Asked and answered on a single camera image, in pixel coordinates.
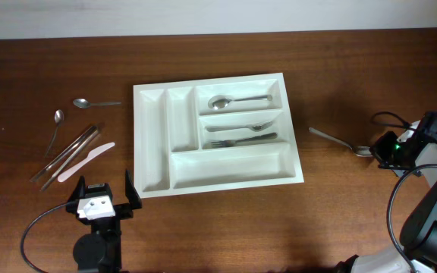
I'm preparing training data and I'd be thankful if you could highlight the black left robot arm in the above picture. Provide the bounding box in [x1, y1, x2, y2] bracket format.
[66, 171, 143, 272]

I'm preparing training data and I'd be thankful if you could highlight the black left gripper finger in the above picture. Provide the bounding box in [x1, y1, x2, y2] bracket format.
[68, 176, 86, 202]
[125, 170, 143, 209]

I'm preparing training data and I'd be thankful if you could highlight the small teaspoon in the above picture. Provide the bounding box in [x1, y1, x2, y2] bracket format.
[44, 109, 64, 157]
[73, 99, 121, 109]

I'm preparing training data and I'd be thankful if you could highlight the steel tablespoon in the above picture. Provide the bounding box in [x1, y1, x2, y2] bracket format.
[309, 127, 373, 158]
[208, 95, 272, 110]

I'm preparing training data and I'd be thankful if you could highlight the black left camera cable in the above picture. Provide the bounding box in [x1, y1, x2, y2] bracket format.
[20, 201, 78, 273]

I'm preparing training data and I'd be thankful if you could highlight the black right camera cable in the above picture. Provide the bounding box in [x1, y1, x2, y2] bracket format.
[369, 111, 437, 272]

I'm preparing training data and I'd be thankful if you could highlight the white plastic knife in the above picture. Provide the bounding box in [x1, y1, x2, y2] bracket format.
[57, 142, 115, 183]

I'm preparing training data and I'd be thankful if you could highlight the black camera cable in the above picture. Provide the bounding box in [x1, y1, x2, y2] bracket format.
[20, 201, 78, 273]
[369, 111, 437, 272]

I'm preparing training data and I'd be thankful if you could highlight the white plastic cutlery tray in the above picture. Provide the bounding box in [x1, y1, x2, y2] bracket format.
[134, 73, 303, 198]

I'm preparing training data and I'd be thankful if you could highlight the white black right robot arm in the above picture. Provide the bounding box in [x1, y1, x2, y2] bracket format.
[333, 111, 437, 273]

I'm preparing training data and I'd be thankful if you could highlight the steel fork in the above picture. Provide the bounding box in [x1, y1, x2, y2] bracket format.
[210, 133, 278, 148]
[205, 121, 274, 132]

